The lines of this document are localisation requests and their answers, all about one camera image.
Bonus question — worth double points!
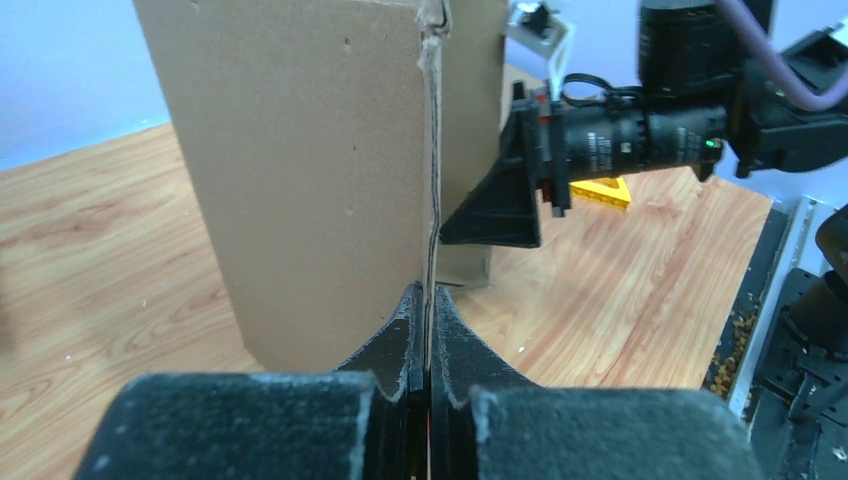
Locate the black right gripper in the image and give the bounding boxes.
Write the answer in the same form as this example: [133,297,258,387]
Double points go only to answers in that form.
[439,99,727,249]

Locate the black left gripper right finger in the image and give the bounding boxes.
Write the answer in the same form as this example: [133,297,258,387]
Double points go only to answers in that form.
[429,288,763,479]

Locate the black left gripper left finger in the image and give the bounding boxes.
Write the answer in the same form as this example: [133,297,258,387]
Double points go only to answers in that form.
[75,284,424,479]

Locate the brown cardboard box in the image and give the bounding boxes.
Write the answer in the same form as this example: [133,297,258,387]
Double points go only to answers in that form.
[135,1,508,372]

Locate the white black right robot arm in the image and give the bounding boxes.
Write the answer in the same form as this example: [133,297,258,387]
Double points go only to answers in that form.
[439,1,847,248]

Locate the yellow plastic triangle tool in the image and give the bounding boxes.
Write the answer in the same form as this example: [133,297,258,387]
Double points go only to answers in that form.
[570,177,632,211]

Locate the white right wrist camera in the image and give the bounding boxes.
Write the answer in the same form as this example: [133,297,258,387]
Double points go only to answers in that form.
[502,1,576,100]

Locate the black metal base rail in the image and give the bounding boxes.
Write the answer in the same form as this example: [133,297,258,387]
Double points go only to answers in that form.
[702,195,848,480]

